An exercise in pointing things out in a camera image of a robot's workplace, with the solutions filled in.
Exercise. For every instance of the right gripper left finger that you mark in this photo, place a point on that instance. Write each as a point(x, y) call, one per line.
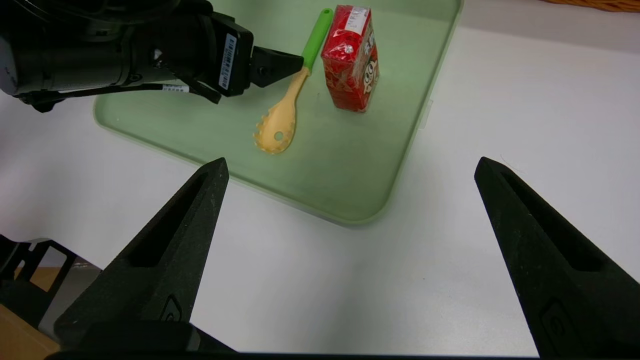
point(165, 260)

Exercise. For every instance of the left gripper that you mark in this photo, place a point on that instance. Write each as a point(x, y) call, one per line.
point(225, 55)

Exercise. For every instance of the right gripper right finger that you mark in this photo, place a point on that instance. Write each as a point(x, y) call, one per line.
point(565, 270)

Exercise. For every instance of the red drink carton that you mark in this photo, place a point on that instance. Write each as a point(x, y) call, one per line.
point(350, 75)

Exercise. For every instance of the orange wicker basket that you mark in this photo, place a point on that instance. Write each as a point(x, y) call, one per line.
point(610, 5)

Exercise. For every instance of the light green plastic tray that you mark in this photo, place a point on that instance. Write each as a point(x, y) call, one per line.
point(340, 165)

